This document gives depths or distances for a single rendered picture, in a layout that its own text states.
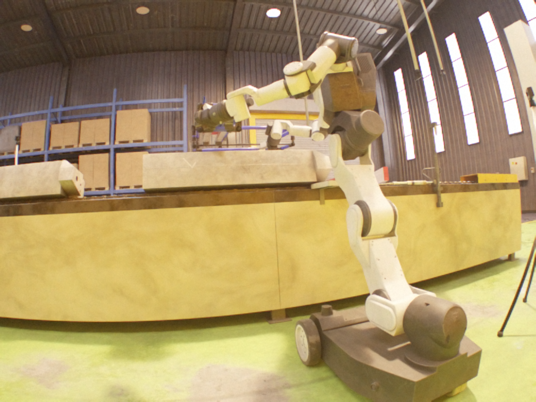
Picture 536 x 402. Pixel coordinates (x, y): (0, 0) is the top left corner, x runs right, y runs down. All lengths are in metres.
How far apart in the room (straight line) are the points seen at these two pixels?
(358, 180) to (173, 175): 0.96
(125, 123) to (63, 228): 9.68
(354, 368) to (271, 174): 1.13
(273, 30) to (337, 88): 12.21
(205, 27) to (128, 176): 6.65
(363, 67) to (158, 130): 11.48
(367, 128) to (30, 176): 1.78
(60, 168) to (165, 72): 11.89
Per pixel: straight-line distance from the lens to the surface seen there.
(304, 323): 1.25
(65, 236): 1.80
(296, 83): 1.16
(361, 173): 1.27
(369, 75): 1.45
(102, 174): 11.15
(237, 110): 1.20
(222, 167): 1.67
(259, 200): 1.67
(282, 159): 1.75
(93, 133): 11.57
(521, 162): 10.83
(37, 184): 1.90
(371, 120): 1.21
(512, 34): 7.51
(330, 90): 1.36
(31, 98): 15.23
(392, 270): 1.15
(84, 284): 1.80
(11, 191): 1.99
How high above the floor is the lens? 0.66
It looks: 2 degrees up
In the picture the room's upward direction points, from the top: 3 degrees counter-clockwise
